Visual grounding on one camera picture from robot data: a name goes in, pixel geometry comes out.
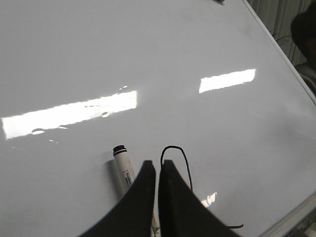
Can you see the white marker with black cap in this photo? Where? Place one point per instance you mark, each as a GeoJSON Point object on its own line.
{"type": "Point", "coordinates": [126, 174]}

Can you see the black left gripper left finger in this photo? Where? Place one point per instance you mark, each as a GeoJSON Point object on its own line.
{"type": "Point", "coordinates": [132, 216]}

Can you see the white whiteboard with aluminium frame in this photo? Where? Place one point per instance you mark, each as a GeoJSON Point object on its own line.
{"type": "Point", "coordinates": [199, 82]}

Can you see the dark-haired person in background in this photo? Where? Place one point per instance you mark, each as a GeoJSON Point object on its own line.
{"type": "Point", "coordinates": [303, 32]}

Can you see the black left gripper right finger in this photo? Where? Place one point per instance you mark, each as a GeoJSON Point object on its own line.
{"type": "Point", "coordinates": [181, 214]}

